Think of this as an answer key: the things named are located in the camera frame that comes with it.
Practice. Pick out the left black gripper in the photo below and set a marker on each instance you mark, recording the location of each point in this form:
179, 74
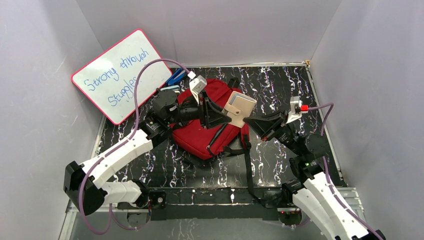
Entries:
205, 110

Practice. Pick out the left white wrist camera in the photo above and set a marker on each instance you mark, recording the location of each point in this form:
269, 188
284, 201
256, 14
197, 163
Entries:
196, 85

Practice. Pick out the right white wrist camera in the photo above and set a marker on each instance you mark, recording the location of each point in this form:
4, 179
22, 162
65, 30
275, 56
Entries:
297, 108

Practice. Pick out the blue stapler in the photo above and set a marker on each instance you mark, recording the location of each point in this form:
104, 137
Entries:
173, 83

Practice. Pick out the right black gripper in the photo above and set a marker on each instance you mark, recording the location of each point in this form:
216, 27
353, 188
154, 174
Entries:
263, 124

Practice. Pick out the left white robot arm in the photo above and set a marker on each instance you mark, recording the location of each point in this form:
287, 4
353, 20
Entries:
87, 184

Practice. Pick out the beige small wallet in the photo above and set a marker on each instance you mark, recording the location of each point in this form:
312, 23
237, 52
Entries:
238, 107

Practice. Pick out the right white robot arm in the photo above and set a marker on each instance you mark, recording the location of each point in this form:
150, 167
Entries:
312, 190

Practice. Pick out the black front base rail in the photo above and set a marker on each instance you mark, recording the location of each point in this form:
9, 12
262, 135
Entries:
212, 203

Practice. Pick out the white board pink frame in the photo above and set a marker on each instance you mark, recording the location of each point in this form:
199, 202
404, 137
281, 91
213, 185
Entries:
113, 81

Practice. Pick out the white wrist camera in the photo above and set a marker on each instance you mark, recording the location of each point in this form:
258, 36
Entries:
297, 108
196, 85

